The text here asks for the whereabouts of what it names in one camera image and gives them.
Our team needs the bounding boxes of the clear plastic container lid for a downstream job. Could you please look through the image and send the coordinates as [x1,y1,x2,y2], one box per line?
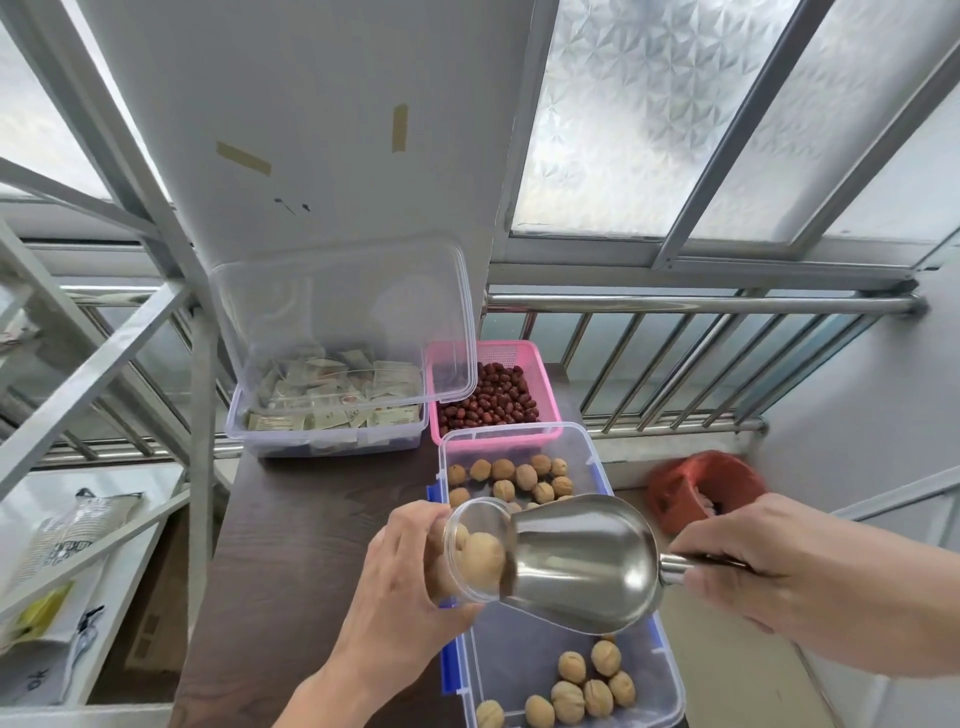
[208,237,480,438]

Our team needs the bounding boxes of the person's right hand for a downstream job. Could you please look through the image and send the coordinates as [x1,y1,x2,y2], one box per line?
[666,492,835,640]

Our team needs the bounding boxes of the long strip of tan tape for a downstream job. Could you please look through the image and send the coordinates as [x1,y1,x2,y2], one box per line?
[215,140,273,178]

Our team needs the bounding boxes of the person's right forearm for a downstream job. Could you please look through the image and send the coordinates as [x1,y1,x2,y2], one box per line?
[801,516,960,681]

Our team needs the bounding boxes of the white plastic bag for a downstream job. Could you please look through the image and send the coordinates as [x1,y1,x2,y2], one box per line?
[0,600,108,708]

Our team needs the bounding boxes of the pile of red dates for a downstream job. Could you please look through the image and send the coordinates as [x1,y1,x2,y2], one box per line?
[438,361,540,431]

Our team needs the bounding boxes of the clear printed plastic bag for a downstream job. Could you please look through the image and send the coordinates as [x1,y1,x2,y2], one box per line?
[13,487,145,595]

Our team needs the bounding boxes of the yellow packet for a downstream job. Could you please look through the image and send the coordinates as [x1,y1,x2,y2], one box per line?
[9,583,78,640]

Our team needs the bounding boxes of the stainless steel scoop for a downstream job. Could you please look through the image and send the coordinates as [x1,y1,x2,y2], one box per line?
[498,493,753,637]

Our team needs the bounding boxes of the pile of small sachets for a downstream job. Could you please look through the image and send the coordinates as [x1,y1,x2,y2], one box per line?
[245,343,423,453]

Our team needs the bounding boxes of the red plastic object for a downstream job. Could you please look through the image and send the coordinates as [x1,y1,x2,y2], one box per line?
[646,450,771,538]

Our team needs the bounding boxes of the white metal shelf frame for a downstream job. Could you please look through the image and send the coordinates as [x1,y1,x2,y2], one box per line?
[0,0,230,710]

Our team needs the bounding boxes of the clear plastic cup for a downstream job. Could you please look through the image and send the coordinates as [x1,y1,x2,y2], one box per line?
[441,497,528,606]

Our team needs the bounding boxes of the brown cardboard box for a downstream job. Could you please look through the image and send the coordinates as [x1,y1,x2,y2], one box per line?
[122,508,190,678]

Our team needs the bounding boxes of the person's left forearm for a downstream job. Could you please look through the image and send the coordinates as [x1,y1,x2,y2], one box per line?
[271,654,445,728]

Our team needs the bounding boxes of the person's left hand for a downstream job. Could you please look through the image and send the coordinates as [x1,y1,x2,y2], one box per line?
[328,498,486,682]

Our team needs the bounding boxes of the stainless steel railing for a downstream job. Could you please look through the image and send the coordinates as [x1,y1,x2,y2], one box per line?
[0,287,928,463]

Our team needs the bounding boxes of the clear plastic storage container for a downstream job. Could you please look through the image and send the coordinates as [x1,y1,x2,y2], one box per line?
[225,351,431,459]

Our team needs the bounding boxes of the frosted glass window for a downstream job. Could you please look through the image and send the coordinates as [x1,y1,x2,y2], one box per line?
[0,0,175,205]
[508,0,960,273]

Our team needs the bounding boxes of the pink plastic basket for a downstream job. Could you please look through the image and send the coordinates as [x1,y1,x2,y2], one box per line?
[424,339,564,450]

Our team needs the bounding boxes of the group of loose walnuts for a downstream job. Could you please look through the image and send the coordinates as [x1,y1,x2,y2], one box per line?
[447,453,638,728]

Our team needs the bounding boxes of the large walnut in shell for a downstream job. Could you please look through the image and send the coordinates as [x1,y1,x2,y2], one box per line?
[458,531,507,591]

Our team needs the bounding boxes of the clear box with blue clips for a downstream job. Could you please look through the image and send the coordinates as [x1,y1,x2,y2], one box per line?
[427,422,688,728]

